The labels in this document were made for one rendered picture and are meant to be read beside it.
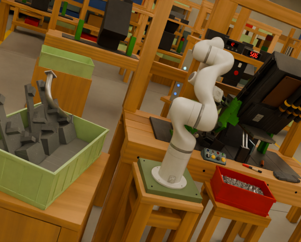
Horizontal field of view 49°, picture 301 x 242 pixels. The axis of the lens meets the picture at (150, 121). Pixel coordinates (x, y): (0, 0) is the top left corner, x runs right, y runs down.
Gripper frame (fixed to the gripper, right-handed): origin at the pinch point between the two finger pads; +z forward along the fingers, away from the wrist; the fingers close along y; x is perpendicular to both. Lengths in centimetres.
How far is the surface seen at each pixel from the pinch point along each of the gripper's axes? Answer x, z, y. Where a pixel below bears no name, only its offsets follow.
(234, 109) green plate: -9.7, 2.2, -7.9
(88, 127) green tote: 11, -74, -65
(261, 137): -21.3, 18.7, -23.1
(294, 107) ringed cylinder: -39.9, 21.5, -4.0
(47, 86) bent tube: -1, -104, -63
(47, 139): -3, -92, -87
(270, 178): -14, 41, -39
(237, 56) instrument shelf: -11.1, -8.9, 30.0
